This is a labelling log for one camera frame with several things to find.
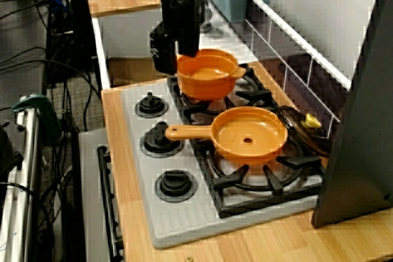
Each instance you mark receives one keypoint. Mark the aluminium frame rail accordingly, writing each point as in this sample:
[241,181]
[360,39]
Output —
[18,213]

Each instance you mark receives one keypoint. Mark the black burner grate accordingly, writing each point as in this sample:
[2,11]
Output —
[299,161]

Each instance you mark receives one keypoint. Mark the black computer tower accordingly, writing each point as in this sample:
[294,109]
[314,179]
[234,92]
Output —
[81,29]

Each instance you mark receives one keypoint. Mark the orange plastic toy frying pan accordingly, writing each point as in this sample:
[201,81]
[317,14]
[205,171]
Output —
[233,133]

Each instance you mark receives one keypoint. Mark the green clamp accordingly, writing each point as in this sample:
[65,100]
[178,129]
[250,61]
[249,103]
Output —
[49,114]

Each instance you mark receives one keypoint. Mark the grey toy faucet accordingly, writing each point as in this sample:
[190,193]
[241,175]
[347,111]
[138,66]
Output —
[213,24]

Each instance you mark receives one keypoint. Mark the black stove knob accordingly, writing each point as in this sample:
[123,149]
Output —
[151,107]
[175,186]
[159,145]

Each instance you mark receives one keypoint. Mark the glass lid with yellow knob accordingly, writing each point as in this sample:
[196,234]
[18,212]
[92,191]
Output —
[310,121]

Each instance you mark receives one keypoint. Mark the orange plastic toy pot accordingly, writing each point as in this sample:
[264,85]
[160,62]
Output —
[208,87]

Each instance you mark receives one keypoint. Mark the grey toy oven cabinet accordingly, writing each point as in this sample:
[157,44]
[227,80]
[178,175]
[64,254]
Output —
[90,182]

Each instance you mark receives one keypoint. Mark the black side panel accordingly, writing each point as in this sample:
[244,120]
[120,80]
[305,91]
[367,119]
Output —
[353,151]

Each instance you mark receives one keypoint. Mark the dark tile backsplash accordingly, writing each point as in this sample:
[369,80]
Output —
[307,84]

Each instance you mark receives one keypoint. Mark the grey toy stove top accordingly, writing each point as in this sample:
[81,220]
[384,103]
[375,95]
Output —
[184,222]

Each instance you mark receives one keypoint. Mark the black equipment box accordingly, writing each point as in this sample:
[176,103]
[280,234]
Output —
[7,151]

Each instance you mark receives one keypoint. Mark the wooden countertop board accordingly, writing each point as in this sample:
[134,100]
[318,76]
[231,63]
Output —
[276,243]

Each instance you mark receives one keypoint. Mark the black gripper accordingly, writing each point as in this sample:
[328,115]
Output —
[184,7]

